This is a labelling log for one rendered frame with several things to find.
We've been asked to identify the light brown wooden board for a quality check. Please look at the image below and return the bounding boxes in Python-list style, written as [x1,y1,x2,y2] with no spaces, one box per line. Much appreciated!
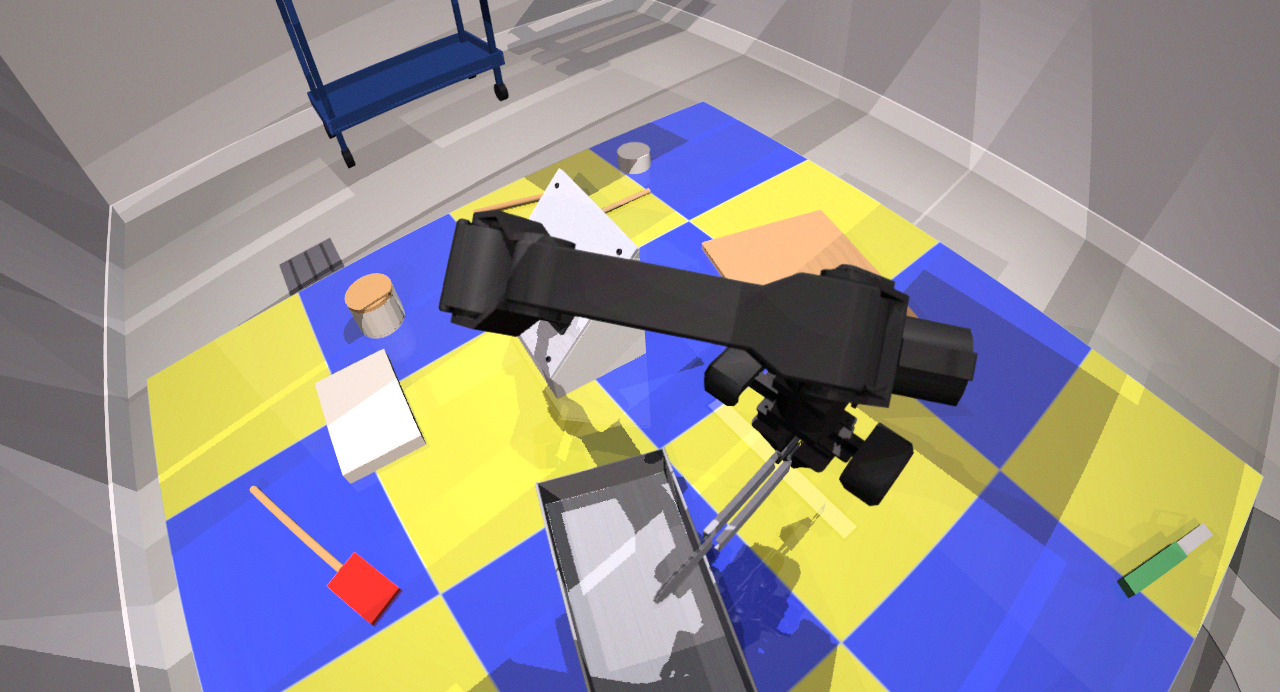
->
[701,210,881,285]

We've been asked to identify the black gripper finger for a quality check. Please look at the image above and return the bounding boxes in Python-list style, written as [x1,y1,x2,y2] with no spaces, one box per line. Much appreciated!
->
[791,443,835,473]
[753,414,796,453]

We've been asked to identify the grey metal roasting tin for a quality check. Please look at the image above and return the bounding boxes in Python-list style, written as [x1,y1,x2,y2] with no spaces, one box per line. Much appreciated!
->
[535,446,758,692]

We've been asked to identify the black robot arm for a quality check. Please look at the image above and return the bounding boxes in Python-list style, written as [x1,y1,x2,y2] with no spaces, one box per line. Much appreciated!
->
[438,208,977,409]

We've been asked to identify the grey cylinder with orange top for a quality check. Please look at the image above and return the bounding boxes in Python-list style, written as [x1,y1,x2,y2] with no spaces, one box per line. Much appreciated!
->
[346,272,404,339]

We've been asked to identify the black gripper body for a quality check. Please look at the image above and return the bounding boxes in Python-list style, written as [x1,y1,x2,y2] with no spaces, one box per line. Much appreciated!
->
[704,347,914,507]

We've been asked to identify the white short cylinder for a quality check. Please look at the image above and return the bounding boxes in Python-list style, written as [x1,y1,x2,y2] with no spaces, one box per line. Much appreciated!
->
[617,142,652,174]

